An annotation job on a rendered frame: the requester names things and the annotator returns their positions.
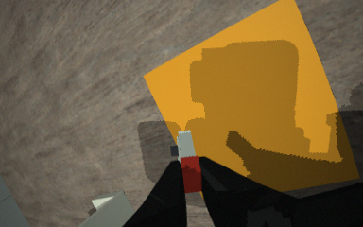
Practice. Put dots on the orange flat square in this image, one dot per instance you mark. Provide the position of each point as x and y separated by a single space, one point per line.
257 101

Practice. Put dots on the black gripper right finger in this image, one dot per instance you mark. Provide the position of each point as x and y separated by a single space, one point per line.
233 200

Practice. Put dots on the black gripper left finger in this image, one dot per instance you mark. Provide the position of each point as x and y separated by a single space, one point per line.
165 206

